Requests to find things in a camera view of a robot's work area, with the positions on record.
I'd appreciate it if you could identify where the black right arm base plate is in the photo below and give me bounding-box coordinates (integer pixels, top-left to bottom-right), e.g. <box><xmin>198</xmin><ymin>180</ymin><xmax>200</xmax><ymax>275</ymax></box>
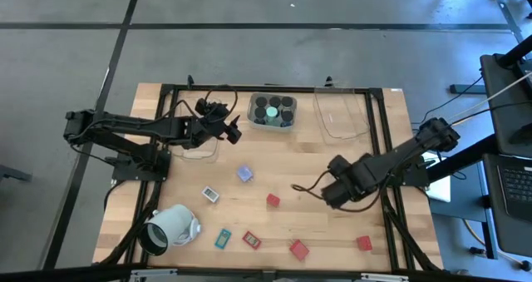
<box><xmin>380</xmin><ymin>156</ymin><xmax>431</xmax><ymax>188</ymax></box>

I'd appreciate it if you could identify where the teal digital thermometer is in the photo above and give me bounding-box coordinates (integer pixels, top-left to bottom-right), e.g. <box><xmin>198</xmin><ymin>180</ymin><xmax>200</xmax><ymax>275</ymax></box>
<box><xmin>214</xmin><ymin>227</ymin><xmax>233</xmax><ymax>250</ymax></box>

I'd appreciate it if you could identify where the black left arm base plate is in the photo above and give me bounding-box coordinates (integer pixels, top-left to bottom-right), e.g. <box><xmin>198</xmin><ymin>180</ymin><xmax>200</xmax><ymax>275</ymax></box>
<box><xmin>111</xmin><ymin>147</ymin><xmax>172</xmax><ymax>182</ymax></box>

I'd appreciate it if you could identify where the white digital thermometer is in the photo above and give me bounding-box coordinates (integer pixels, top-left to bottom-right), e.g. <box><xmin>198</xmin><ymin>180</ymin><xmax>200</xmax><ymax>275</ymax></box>
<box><xmin>200</xmin><ymin>185</ymin><xmax>220</xmax><ymax>204</ymax></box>

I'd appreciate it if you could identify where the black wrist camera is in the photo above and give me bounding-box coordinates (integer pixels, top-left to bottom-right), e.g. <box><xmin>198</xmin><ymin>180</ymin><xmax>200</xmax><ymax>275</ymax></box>
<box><xmin>328</xmin><ymin>154</ymin><xmax>352</xmax><ymax>177</ymax></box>
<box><xmin>195</xmin><ymin>97</ymin><xmax>229</xmax><ymax>117</ymax></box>

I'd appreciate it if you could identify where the grey furniture leg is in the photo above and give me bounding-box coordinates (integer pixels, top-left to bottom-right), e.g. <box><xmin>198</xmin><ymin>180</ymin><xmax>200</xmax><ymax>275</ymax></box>
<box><xmin>0</xmin><ymin>164</ymin><xmax>33</xmax><ymax>182</ymax></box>

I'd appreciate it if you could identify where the black aluminium table frame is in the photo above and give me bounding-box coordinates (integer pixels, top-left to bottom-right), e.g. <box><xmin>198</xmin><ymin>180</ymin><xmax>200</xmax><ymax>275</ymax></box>
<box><xmin>97</xmin><ymin>82</ymin><xmax>445</xmax><ymax>275</ymax></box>

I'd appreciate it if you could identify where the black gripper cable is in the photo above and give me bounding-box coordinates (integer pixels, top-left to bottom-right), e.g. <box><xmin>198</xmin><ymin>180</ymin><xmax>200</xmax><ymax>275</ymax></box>
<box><xmin>290</xmin><ymin>169</ymin><xmax>386</xmax><ymax>214</ymax></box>
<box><xmin>203</xmin><ymin>86</ymin><xmax>239</xmax><ymax>116</ymax></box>

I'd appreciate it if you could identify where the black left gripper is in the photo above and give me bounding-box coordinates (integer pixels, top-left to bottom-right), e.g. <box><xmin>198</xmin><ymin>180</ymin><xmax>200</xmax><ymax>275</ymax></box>
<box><xmin>189</xmin><ymin>114</ymin><xmax>244</xmax><ymax>146</ymax></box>

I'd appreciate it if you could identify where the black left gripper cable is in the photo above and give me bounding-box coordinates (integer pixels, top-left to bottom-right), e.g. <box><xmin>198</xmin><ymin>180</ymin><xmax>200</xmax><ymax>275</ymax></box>
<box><xmin>203</xmin><ymin>86</ymin><xmax>239</xmax><ymax>116</ymax></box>

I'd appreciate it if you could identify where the grey metal stand rail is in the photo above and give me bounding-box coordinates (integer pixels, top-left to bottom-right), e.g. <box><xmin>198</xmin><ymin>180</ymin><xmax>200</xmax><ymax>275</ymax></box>
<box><xmin>488</xmin><ymin>0</ymin><xmax>532</xmax><ymax>44</ymax></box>

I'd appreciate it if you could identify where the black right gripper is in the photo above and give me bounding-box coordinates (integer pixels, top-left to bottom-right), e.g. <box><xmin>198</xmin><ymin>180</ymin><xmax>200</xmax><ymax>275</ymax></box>
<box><xmin>321</xmin><ymin>153</ymin><xmax>377</xmax><ymax>210</ymax></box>

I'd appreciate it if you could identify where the white plastic storage bin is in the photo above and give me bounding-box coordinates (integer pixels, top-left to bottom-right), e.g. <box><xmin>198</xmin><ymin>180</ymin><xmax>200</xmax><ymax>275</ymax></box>
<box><xmin>247</xmin><ymin>92</ymin><xmax>298</xmax><ymax>133</ymax></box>

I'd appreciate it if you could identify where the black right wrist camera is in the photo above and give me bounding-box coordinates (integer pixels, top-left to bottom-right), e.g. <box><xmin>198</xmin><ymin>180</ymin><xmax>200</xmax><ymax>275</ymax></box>
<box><xmin>328</xmin><ymin>154</ymin><xmax>352</xmax><ymax>177</ymax></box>

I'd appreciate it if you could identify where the red digital thermometer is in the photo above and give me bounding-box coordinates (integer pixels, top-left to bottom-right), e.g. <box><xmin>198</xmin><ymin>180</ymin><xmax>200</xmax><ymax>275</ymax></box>
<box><xmin>242</xmin><ymin>230</ymin><xmax>263</xmax><ymax>250</ymax></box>

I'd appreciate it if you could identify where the large red block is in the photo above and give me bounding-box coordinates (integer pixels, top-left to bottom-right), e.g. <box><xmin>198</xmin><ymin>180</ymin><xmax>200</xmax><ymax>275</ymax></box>
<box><xmin>288</xmin><ymin>239</ymin><xmax>311</xmax><ymax>262</ymax></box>

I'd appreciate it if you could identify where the black laptop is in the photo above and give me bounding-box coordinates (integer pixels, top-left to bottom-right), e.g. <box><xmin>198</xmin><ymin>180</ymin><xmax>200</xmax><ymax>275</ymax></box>
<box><xmin>483</xmin><ymin>151</ymin><xmax>532</xmax><ymax>258</ymax></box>

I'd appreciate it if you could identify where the black horizontal beam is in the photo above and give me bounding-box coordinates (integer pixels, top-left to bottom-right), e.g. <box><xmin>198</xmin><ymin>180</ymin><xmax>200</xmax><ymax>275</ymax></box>
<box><xmin>0</xmin><ymin>261</ymin><xmax>532</xmax><ymax>282</ymax></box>

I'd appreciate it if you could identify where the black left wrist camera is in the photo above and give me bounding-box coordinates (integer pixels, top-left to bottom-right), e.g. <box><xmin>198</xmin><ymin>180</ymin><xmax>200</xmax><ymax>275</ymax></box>
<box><xmin>195</xmin><ymin>97</ymin><xmax>229</xmax><ymax>117</ymax></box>

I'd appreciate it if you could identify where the blue wall charger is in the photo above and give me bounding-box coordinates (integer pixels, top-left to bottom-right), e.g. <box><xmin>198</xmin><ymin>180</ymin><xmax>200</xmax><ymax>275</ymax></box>
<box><xmin>235</xmin><ymin>164</ymin><xmax>255</xmax><ymax>184</ymax></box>

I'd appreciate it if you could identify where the black floor stand foot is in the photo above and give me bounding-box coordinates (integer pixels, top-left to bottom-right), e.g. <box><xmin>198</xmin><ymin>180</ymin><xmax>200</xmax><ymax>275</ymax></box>
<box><xmin>449</xmin><ymin>83</ymin><xmax>487</xmax><ymax>95</ymax></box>

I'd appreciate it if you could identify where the black cart top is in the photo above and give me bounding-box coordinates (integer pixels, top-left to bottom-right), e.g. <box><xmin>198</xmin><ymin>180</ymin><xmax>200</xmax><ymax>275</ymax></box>
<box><xmin>480</xmin><ymin>52</ymin><xmax>532</xmax><ymax>158</ymax></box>

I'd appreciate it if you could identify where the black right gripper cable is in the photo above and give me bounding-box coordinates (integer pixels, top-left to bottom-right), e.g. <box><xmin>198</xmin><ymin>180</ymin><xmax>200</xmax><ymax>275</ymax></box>
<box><xmin>290</xmin><ymin>169</ymin><xmax>386</xmax><ymax>214</ymax></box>

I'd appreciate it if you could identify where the clear plastic container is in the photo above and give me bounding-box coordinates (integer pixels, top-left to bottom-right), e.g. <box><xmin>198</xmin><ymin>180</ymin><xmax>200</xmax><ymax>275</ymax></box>
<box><xmin>313</xmin><ymin>85</ymin><xmax>372</xmax><ymax>145</ymax></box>
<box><xmin>171</xmin><ymin>94</ymin><xmax>221</xmax><ymax>163</ymax></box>

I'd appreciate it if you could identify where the white flat box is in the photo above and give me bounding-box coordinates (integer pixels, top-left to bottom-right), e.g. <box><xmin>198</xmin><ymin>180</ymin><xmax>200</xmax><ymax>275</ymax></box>
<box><xmin>422</xmin><ymin>153</ymin><xmax>452</xmax><ymax>204</ymax></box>

